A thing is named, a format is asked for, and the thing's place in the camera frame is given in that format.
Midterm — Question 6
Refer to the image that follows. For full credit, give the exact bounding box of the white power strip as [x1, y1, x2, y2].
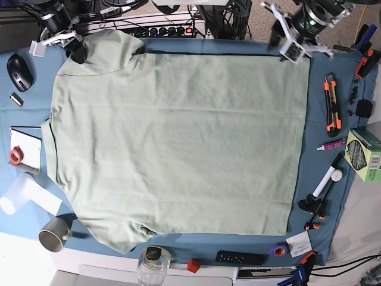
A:
[76, 11, 213, 39]

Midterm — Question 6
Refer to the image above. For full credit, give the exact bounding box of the small white round cap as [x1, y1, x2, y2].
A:
[331, 169, 343, 182]

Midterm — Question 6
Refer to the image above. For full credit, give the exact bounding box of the blue orange clamp bottom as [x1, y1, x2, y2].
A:
[277, 251, 317, 286]

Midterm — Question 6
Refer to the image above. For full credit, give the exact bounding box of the orange black clamp top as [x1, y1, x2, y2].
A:
[355, 49, 380, 79]

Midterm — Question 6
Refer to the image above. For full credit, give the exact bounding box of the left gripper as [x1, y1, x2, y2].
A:
[261, 1, 333, 58]

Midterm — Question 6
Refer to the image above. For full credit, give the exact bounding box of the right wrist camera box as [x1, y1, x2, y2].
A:
[29, 41, 46, 57]

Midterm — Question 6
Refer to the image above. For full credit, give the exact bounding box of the blue black clamp top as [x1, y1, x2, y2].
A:
[350, 24, 377, 54]

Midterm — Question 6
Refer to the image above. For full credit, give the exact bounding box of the red tape roll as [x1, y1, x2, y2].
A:
[9, 146, 23, 164]

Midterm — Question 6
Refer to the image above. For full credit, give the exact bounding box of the white notebook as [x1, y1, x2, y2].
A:
[8, 126, 42, 175]

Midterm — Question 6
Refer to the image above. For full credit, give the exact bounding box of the orange black utility knife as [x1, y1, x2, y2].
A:
[324, 74, 342, 138]

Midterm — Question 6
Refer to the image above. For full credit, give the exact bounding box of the clear glass jar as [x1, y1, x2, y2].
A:
[137, 246, 172, 285]

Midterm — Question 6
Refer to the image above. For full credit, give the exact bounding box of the black remote control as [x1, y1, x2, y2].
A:
[215, 250, 268, 266]

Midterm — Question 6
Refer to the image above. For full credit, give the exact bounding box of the white black marker pen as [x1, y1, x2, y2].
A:
[312, 153, 343, 198]

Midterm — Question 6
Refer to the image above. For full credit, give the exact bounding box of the black orange bar clamp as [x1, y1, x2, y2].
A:
[298, 179, 335, 231]

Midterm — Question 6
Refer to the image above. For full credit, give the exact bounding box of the white paper card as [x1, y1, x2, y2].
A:
[286, 231, 312, 258]

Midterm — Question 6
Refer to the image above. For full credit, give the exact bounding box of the blue table cloth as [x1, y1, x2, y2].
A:
[1, 39, 380, 265]

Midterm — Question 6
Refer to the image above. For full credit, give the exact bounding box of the purple tape roll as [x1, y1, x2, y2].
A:
[268, 242, 289, 257]

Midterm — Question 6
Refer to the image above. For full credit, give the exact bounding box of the small red cube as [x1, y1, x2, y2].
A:
[187, 259, 201, 273]

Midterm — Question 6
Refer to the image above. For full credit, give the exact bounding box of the grey ceramic mug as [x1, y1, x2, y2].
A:
[38, 217, 73, 253]

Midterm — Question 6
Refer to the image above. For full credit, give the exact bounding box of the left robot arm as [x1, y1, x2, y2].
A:
[261, 1, 355, 64]

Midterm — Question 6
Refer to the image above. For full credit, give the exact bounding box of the green cardboard box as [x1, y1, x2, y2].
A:
[345, 128, 380, 182]

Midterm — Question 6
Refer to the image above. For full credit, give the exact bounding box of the black square box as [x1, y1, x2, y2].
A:
[355, 100, 373, 119]

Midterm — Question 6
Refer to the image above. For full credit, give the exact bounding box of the light green T-shirt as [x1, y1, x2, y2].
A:
[41, 30, 310, 254]

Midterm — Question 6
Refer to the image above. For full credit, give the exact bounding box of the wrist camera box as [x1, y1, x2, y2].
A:
[279, 40, 305, 64]
[29, 41, 46, 57]

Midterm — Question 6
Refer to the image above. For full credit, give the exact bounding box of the purple glue tube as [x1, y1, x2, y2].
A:
[317, 138, 346, 151]

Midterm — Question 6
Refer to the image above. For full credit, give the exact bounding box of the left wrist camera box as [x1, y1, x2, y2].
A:
[279, 40, 305, 64]

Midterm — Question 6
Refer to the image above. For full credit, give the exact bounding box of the black computer mouse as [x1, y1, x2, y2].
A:
[7, 54, 34, 92]

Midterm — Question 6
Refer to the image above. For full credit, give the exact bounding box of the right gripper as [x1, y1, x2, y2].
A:
[41, 28, 87, 64]

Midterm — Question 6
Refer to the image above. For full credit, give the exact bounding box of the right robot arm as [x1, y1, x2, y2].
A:
[15, 1, 88, 64]

